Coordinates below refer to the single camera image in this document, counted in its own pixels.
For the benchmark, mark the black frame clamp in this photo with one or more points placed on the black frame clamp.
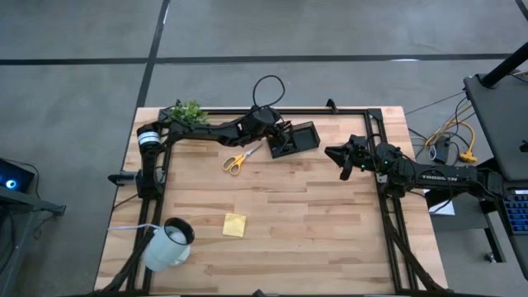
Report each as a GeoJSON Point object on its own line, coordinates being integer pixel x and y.
{"type": "Point", "coordinates": [332, 105]}

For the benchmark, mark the black mesh desk organizer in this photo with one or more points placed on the black mesh desk organizer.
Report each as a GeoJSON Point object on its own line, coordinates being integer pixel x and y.
{"type": "Point", "coordinates": [307, 138]}

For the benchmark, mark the white cylinder black rim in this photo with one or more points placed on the white cylinder black rim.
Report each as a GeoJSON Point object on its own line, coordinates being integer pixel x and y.
{"type": "Point", "coordinates": [165, 247]}

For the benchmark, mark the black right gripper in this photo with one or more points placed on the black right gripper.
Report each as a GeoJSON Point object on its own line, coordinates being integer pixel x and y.
{"type": "Point", "coordinates": [362, 152]}

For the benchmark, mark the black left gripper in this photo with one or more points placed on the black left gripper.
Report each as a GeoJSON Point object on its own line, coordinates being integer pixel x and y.
{"type": "Point", "coordinates": [260, 134]}

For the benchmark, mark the black metal side stand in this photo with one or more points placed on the black metal side stand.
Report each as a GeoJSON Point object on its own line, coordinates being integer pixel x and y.
{"type": "Point", "coordinates": [29, 200]}

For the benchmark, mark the black device blue light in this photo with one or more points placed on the black device blue light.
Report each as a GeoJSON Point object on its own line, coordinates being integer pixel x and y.
{"type": "Point", "coordinates": [18, 175]}

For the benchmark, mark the green plant white pot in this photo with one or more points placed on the green plant white pot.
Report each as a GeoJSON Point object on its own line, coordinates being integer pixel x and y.
{"type": "Point", "coordinates": [187, 112]}

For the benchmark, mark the yellow sticky note pad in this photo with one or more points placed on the yellow sticky note pad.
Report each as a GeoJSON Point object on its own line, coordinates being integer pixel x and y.
{"type": "Point", "coordinates": [234, 224]}

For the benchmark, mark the black power adapter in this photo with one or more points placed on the black power adapter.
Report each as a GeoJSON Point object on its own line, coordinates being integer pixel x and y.
{"type": "Point", "coordinates": [442, 150]}

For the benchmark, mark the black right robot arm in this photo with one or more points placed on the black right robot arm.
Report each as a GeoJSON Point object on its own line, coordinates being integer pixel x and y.
{"type": "Point", "coordinates": [437, 177]}

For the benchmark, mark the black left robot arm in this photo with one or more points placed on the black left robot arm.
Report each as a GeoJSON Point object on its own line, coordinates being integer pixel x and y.
{"type": "Point", "coordinates": [198, 131]}

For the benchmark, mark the black computer keyboard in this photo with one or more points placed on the black computer keyboard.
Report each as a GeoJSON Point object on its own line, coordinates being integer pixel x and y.
{"type": "Point", "coordinates": [517, 212]}

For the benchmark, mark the dark grey desk top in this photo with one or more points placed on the dark grey desk top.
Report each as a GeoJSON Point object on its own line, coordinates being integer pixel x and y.
{"type": "Point", "coordinates": [503, 123]}

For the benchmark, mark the black pole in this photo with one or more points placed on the black pole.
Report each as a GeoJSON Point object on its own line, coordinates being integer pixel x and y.
{"type": "Point", "coordinates": [505, 68]}

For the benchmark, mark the grey caster wheel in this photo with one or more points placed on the grey caster wheel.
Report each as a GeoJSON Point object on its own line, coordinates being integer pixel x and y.
{"type": "Point", "coordinates": [491, 257]}

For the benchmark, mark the white paper sheet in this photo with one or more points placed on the white paper sheet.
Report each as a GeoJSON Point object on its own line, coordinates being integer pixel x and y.
{"type": "Point", "coordinates": [445, 208]}

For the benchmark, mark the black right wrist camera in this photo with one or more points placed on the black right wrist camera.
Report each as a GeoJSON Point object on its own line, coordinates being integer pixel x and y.
{"type": "Point", "coordinates": [345, 171]}

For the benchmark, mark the black aluminium table frame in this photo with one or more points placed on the black aluminium table frame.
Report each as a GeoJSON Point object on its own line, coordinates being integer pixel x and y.
{"type": "Point", "coordinates": [313, 111]}

